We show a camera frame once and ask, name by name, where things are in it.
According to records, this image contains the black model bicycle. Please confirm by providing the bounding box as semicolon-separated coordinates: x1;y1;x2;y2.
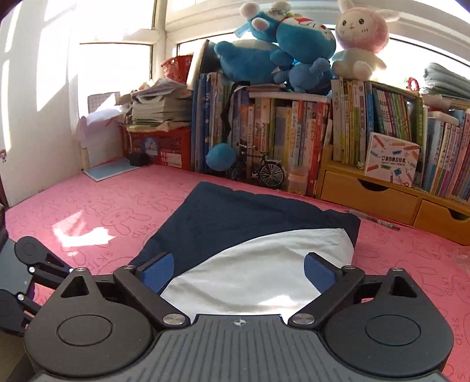
229;143;286;191

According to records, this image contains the blue plush ball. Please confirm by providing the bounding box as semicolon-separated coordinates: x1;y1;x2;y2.
205;143;238;172

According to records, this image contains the stack of papers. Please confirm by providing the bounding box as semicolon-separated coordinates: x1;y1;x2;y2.
124;77;192;132

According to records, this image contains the row of green yellow books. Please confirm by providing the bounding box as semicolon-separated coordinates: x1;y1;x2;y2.
330;77;429;185

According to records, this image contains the white and navy jacket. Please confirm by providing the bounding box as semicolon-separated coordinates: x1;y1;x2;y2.
128;181;362;317

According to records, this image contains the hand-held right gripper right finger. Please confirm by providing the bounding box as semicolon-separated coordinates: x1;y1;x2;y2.
287;252;417;330

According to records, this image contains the white cardboard box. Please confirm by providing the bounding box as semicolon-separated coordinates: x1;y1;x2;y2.
75;108;128;172

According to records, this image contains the small blue plush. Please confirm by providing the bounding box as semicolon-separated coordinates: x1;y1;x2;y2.
273;56;333;94

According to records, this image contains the row of tall blue books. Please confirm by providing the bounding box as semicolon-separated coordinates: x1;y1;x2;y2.
191;71;236;174

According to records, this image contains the pink white rabbit plush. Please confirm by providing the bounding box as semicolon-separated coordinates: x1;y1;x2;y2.
330;0;390;80

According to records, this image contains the clear plastic jar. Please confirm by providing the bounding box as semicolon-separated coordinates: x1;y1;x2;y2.
287;165;309;195

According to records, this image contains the row of colourful picture books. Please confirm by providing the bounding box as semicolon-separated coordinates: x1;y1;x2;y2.
229;88;333;198

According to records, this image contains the white box with pencil print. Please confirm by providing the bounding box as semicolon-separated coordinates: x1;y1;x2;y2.
364;132;422;188

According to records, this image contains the black strap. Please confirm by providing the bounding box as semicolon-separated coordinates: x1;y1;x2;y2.
219;82;251;145

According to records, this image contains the clear pen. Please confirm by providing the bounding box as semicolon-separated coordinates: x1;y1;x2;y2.
375;218;402;232
344;208;380;222

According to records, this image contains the blue cat plush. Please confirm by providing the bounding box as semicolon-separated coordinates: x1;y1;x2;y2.
236;1;337;62

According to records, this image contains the pink rabbit print mat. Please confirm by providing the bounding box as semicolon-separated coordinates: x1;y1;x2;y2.
0;163;470;382

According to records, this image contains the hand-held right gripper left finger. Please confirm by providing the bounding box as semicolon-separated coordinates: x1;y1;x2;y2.
61;252;192;330

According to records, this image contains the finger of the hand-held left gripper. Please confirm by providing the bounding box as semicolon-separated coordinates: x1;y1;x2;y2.
15;292;43;332
29;253;79;291

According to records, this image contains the light blue notebook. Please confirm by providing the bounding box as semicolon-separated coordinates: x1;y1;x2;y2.
82;160;141;183

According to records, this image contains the large red plastic basket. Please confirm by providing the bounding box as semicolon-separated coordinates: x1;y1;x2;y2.
122;127;192;170

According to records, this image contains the stack of light blue folders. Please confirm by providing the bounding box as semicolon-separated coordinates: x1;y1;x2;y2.
419;62;470;100

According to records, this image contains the dark grey board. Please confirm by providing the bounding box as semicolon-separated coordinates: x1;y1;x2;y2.
186;38;221;91

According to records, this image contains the small red plastic basket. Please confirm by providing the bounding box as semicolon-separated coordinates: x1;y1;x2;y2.
160;54;194;84

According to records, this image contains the wooden drawer organiser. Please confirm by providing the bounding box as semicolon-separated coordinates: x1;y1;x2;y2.
316;145;470;247

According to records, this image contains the row of pink blue books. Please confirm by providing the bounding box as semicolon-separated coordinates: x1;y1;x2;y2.
422;108;470;205

